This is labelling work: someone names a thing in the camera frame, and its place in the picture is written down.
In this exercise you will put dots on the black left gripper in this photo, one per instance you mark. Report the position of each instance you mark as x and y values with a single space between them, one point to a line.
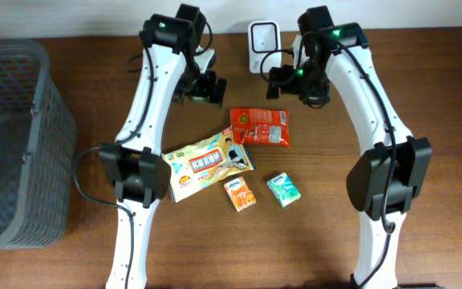
205 90

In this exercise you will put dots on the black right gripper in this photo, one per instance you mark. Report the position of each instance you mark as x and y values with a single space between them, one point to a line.
285 81

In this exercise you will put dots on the red Hacks candy bag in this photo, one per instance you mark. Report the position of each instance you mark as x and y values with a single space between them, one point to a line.
260 126

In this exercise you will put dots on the beige wet wipes packet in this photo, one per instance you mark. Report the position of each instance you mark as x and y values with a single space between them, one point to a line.
198 166

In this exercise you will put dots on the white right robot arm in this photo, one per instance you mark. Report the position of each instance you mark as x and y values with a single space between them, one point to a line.
393 163

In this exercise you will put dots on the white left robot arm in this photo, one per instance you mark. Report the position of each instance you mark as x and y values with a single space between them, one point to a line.
174 67

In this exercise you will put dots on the white barcode scanner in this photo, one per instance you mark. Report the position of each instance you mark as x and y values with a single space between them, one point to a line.
263 37

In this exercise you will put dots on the orange tissue pack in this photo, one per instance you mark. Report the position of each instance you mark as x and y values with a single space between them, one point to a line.
239 193

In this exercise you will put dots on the green tissue pack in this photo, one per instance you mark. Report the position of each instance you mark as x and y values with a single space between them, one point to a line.
283 189

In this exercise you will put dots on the grey plastic mesh basket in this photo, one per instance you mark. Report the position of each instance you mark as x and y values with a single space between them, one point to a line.
38 137

